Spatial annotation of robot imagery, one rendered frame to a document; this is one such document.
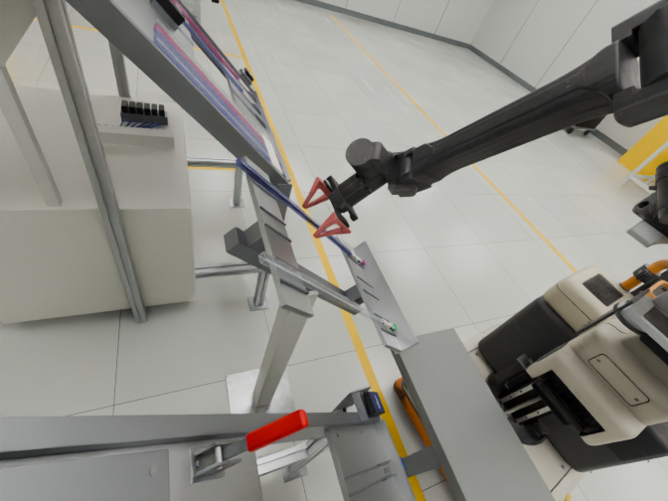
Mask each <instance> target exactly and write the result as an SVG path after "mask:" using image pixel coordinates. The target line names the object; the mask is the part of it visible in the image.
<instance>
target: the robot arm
mask: <svg viewBox="0 0 668 501"><path fill-rule="evenodd" d="M636 58H639V65H638V61H637V59H636ZM639 66H640V74H639ZM640 86H641V88H640ZM612 113H613V116H614V119H615V120H616V122H618V123H619V124H621V125H622V126H625V127H629V128H630V127H633V126H636V125H639V124H642V123H645V122H648V121H651V120H654V119H657V118H660V117H663V116H666V115H668V0H659V1H657V2H656V3H654V4H652V5H650V6H649V7H647V8H645V9H643V10H642V11H640V12H638V13H636V14H634V15H633V16H631V17H629V18H627V19H626V20H624V21H622V22H620V23H619V24H617V25H615V26H613V27H612V28H611V44H610V45H608V46H606V47H604V48H603V49H601V50H600V51H599V52H598V53H597V54H596V55H595V56H593V57H592V58H590V59H589V60H587V61H586V62H584V63H583V64H581V65H580V66H578V67H576V68H575V69H573V70H571V71H570V72H568V73H566V74H565V75H563V76H561V77H559V78H557V79H556V80H554V81H552V82H550V83H547V84H545V85H543V86H541V87H539V88H537V89H535V90H533V91H532V92H530V93H528V94H526V95H524V96H522V97H520V98H518V99H516V100H514V101H512V102H510V103H508V104H506V105H505V106H503V107H501V108H499V109H497V110H495V111H493V112H491V113H489V114H487V115H485V116H483V117H481V118H479V119H477V120H476V121H474V122H472V123H470V124H468V125H466V126H464V127H462V128H460V129H458V130H456V131H454V132H452V133H450V134H449V135H447V136H445V137H442V138H440V139H438V140H435V141H433V142H429V143H424V144H422V145H420V146H418V147H414V146H413V147H411V148H410V149H408V150H406V151H401V152H391V151H388V150H387V149H386V148H385V146H384V145H383V143H382V142H379V141H374V142H372V141H371V140H369V139H368V138H358V139H356V140H354V141H353V142H351V143H350V144H349V146H348V147H347V149H346V153H345V157H346V160H347V162H348V163H349V164H350V165H351V167H352V168H353V169H354V170H355V172H356V173H354V174H353V175H352V176H350V177H349V178H347V179H346V180H345V181H343V182H342V183H340V184H338V182H337V181H336V180H335V179H334V178H333V177H332V176H331V175H330V176H329V177H327V178H326V180H327V181H328V182H329V183H328V182H327V181H326V180H324V181H322V180H321V179H320V177H319V176H318V177H316V179H315V181H314V183H313V185H312V187H311V190H310V192H309V194H308V196H307V197H306V199H305V201H304V202H303V204H302V207H303V208H304V209H308V208H311V207H313V206H316V205H318V204H320V203H323V202H325V201H328V200H330V202H331V204H332V206H333V209H334V212H333V213H332V214H331V215H330V216H329V217H328V218H327V219H326V220H325V222H324V223H323V224H322V225H321V226H320V227H319V228H318V230H317V231H316V232H315V233H314V234H313V237H314V238H316V239H319V238H323V237H328V236H334V235H345V234H350V233H352V231H351V229H350V225H349V223H348V221H347V220H346V219H345V218H344V217H343V216H342V215H341V214H342V213H343V214H344V213H346V212H347V211H348V213H349V215H350V219H351V220H352V221H353V222H355V221H356V220H358V219H359V218H358V216H357V214H356V212H355V210H354V208H353V206H355V205H356V204H358V203H359V202H361V201H362V200H364V199H365V198H367V197H368V196H370V195H371V194H372V193H374V192H375V191H377V190H378V189H380V188H381V187H383V186H384V185H386V184H387V183H388V190H389V191H390V193H391V194H392V195H399V197H400V198H403V197H413V196H415V195H416V194H417V193H418V192H421V191H424V190H426V189H429V188H431V186H432V184H433V183H436V182H439V181H441V180H442V179H443V178H444V177H446V176H447V175H449V174H451V173H453V172H455V171H457V170H459V169H462V168H464V167H467V166H469V165H472V164H474V163H477V162H480V161H482V160H485V159H487V158H490V157H492V156H495V155H498V154H500V153H503V152H505V151H508V150H511V149H513V148H516V147H518V146H521V145H524V144H526V143H529V142H531V141H534V140H536V139H539V138H542V137H544V136H547V135H549V134H552V133H555V132H557V131H560V130H562V129H565V128H567V127H570V126H573V125H575V124H578V123H581V122H584V121H587V120H590V119H593V118H597V117H600V116H604V115H608V114H612ZM318 189H320V190H321V191H322V192H323V193H324V194H323V195H322V196H320V197H319V198H317V199H316V200H314V201H312V202H310V200H311V199H312V197H313V196H314V194H315V193H316V191H317V190H318ZM370 189H371V190H370ZM648 190H652V191H655V192H653V193H652V194H650V195H649V196H647V197H646V198H644V199H643V200H642V201H640V202H639V203H637V204H636V205H635V206H634V207H633V208H632V212H633V213H634V214H635V215H636V216H638V217H639V218H641V219H642V220H643V221H645V222H646V223H648V224H649V225H650V226H652V227H653V228H655V229H656V230H657V231H659V232H660V233H662V234H663V235H664V236H666V237H667V238H668V161H666V162H664V163H662V164H660V165H659V166H657V168H656V173H655V185H654V186H649V187H648ZM309 202H310V203H309ZM335 224H337V225H338V226H339V227H340V228H336V229H333V230H330V231H327V232H324V233H322V232H323V231H324V230H326V229H327V228H329V227H331V226H332V225H335Z"/></svg>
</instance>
